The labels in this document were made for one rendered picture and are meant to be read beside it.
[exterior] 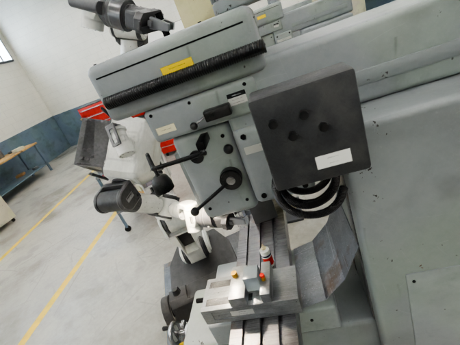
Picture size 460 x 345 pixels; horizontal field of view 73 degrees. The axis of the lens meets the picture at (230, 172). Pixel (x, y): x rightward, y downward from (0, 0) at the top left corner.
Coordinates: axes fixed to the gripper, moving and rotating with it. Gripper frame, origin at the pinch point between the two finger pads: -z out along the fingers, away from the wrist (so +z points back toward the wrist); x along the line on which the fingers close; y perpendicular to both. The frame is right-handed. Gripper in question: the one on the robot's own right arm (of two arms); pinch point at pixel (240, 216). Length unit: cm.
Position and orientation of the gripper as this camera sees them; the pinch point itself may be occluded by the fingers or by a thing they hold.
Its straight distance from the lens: 117.3
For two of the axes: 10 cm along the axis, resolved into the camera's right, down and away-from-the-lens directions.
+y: 3.3, 8.5, 4.1
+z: -8.5, 0.7, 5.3
